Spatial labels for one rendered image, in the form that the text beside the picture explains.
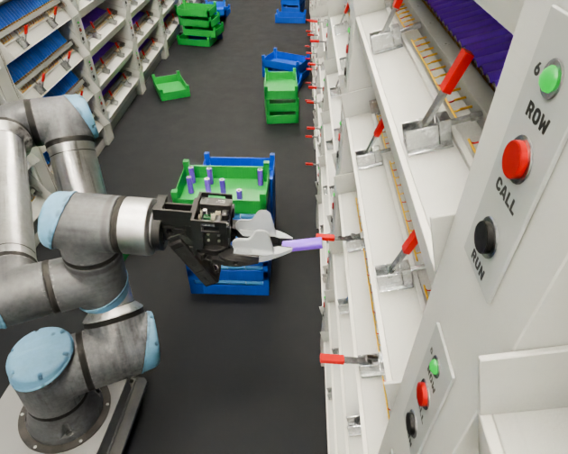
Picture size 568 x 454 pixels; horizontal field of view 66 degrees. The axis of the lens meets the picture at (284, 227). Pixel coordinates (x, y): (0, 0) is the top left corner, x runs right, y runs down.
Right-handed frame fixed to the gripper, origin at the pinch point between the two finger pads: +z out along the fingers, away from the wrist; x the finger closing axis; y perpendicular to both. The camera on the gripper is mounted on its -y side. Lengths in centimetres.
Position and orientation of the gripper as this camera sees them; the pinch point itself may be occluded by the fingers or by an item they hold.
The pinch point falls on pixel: (283, 247)
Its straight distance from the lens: 70.6
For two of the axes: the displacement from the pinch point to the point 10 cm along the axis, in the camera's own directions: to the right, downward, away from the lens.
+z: 10.0, 0.8, 0.2
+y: 0.7, -7.5, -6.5
